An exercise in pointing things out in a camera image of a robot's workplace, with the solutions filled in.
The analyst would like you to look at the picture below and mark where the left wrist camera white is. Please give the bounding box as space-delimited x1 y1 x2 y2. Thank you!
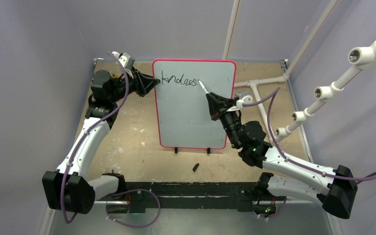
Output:
115 52 135 71

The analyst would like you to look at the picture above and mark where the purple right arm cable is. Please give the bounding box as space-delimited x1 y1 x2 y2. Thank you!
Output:
243 86 376 186

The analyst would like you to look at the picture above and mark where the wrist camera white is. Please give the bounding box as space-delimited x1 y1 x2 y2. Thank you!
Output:
227 90 254 112
115 52 135 71

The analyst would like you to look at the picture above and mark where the black marker cap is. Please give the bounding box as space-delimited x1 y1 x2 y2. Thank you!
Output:
192 163 200 172

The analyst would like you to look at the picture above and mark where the white PVC pipe frame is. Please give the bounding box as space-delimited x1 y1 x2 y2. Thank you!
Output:
235 0 376 142

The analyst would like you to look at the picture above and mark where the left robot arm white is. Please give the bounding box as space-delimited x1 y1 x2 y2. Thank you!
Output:
42 68 161 214

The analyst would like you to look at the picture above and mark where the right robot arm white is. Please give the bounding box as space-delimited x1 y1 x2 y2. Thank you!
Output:
206 92 358 219

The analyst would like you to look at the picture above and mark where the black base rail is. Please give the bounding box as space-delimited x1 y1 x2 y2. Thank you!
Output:
102 173 286 214

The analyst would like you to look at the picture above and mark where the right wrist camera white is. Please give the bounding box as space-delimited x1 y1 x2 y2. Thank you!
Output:
227 90 254 112

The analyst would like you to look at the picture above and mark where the white whiteboard marker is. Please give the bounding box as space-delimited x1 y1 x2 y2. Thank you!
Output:
198 80 209 94

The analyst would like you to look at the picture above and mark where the pink framed whiteboard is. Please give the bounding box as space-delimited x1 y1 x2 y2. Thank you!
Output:
152 59 237 149

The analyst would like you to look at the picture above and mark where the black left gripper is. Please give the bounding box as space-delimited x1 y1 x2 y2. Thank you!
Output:
109 67 160 103

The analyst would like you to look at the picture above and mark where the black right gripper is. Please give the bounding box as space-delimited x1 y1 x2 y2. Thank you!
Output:
208 92 242 148

